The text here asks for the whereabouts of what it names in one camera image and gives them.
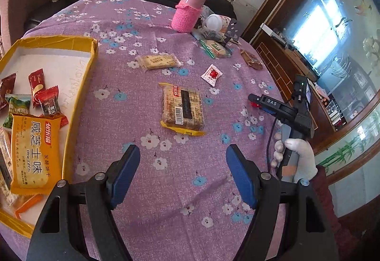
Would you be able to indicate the dark red snack packet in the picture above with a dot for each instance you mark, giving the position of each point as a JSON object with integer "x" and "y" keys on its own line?
{"x": 6, "y": 88}

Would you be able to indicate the pale yellow biscuit packet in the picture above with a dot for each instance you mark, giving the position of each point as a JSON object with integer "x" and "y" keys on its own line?
{"x": 156, "y": 62}

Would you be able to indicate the person's right hand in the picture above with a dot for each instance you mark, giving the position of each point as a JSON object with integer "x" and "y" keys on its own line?
{"x": 305, "y": 160}

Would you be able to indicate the wooden glass cabinet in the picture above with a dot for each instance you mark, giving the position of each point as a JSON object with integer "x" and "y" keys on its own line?
{"x": 273, "y": 62}

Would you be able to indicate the yellow-edged brown cracker packet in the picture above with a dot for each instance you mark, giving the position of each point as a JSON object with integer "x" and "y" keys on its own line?
{"x": 182, "y": 108}

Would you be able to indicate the pink thermos with knit sleeve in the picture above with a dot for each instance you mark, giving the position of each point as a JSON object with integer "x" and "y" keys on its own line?
{"x": 187, "y": 16}

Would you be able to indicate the white candy with red print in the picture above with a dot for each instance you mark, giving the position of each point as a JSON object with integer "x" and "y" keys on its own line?
{"x": 211, "y": 75}

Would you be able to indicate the red candy with cream print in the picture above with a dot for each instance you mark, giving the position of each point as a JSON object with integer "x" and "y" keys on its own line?
{"x": 37, "y": 85}

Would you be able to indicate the white plastic jar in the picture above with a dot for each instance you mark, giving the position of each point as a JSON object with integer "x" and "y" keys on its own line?
{"x": 218, "y": 22}

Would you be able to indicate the white box with yellow tape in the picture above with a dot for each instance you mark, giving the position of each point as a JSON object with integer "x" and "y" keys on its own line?
{"x": 44, "y": 50}

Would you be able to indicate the purple floral tablecloth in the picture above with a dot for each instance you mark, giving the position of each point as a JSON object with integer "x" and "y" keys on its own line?
{"x": 133, "y": 26}

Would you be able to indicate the small red candy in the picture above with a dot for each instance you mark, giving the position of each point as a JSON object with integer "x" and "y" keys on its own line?
{"x": 254, "y": 105}

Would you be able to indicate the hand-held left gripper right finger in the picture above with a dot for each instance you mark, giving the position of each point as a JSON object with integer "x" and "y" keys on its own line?
{"x": 242, "y": 177}

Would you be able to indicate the large yellow biscuit packet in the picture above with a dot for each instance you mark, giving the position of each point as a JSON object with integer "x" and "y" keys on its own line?
{"x": 29, "y": 154}

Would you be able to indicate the orange-edged cracker packet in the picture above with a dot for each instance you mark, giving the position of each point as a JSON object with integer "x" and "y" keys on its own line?
{"x": 28, "y": 206}

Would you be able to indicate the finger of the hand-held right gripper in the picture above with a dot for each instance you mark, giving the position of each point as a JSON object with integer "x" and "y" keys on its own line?
{"x": 271, "y": 105}

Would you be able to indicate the red candy with dark centre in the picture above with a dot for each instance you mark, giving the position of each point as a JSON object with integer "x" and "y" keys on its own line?
{"x": 50, "y": 105}

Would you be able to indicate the clear zip bag with biscuit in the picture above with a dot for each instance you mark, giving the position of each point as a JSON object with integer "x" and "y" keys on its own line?
{"x": 215, "y": 48}

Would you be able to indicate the person's right forearm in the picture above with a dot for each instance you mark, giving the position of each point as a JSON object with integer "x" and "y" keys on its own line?
{"x": 326, "y": 201}

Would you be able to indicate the green pea snack packet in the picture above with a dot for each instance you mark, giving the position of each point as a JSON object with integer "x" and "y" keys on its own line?
{"x": 17, "y": 108}

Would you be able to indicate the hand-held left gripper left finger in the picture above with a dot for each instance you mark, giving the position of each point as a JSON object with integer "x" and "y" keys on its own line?
{"x": 126, "y": 177}

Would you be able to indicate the brown pink armchair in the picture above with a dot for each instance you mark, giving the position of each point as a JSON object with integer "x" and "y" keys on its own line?
{"x": 9, "y": 11}

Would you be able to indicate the brown snack wrapper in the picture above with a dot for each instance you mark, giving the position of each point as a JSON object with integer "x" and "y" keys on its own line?
{"x": 251, "y": 60}

